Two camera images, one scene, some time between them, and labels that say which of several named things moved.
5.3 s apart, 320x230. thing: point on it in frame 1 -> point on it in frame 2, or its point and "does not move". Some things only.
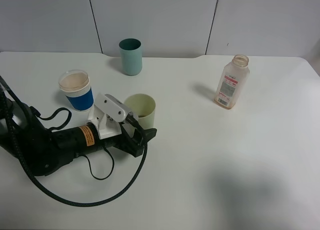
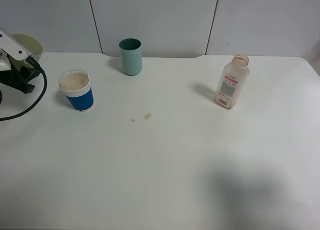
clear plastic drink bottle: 231,82 does not move
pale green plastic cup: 144,106 -> 33,47
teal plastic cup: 131,52 does not move
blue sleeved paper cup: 75,84 does not move
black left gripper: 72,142 -> 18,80
